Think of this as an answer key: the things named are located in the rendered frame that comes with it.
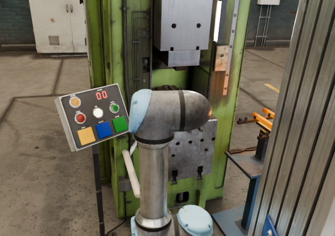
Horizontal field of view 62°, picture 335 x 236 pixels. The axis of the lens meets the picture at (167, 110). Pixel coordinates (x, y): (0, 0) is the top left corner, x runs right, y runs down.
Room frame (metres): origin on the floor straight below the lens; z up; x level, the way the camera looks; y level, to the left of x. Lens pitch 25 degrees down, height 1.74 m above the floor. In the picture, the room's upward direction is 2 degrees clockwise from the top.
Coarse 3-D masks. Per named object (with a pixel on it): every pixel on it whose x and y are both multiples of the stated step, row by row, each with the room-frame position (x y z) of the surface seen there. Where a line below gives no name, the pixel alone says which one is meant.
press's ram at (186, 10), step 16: (160, 0) 1.61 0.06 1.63; (176, 0) 1.61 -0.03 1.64; (192, 0) 1.64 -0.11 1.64; (208, 0) 1.67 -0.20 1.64; (160, 16) 1.60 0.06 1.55; (176, 16) 1.61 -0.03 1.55; (192, 16) 1.64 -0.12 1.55; (208, 16) 1.67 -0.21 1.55; (160, 32) 1.59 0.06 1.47; (176, 32) 1.62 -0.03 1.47; (192, 32) 1.65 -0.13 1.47; (208, 32) 1.68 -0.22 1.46; (160, 48) 1.59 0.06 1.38; (176, 48) 1.62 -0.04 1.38; (192, 48) 1.65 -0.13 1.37
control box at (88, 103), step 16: (64, 96) 1.27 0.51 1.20; (80, 96) 1.31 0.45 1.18; (96, 96) 1.36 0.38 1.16; (112, 96) 1.42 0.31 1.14; (64, 112) 1.22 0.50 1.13; (80, 112) 1.27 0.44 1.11; (112, 112) 1.37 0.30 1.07; (64, 128) 1.23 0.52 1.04; (80, 128) 1.22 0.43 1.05; (112, 128) 1.32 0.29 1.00; (128, 128) 1.37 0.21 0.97; (80, 144) 1.18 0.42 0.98
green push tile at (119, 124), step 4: (112, 120) 1.34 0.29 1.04; (116, 120) 1.35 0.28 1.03; (120, 120) 1.36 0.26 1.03; (124, 120) 1.38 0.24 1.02; (116, 124) 1.34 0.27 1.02; (120, 124) 1.35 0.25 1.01; (124, 124) 1.36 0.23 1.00; (116, 128) 1.32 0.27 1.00; (120, 128) 1.34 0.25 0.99; (124, 128) 1.35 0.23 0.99; (116, 132) 1.31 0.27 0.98
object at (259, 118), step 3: (252, 114) 1.73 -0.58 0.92; (255, 114) 1.71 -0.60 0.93; (258, 114) 1.71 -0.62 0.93; (258, 117) 1.67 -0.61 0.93; (261, 117) 1.67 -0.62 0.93; (261, 120) 1.64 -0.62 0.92; (264, 120) 1.62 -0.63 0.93; (267, 120) 1.63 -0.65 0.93; (264, 123) 1.62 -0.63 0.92; (267, 123) 1.59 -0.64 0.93; (270, 123) 1.58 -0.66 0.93; (270, 126) 1.57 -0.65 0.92
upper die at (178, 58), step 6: (156, 48) 1.85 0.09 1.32; (156, 54) 1.85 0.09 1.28; (162, 54) 1.72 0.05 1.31; (168, 54) 1.60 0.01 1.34; (174, 54) 1.61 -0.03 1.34; (180, 54) 1.63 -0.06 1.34; (186, 54) 1.64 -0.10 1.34; (192, 54) 1.65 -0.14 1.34; (198, 54) 1.66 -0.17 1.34; (162, 60) 1.72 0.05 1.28; (168, 60) 1.60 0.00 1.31; (174, 60) 1.61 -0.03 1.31; (180, 60) 1.63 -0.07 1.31; (186, 60) 1.64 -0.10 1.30; (192, 60) 1.65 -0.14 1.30; (198, 60) 1.66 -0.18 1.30; (168, 66) 1.60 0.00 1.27; (174, 66) 1.62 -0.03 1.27
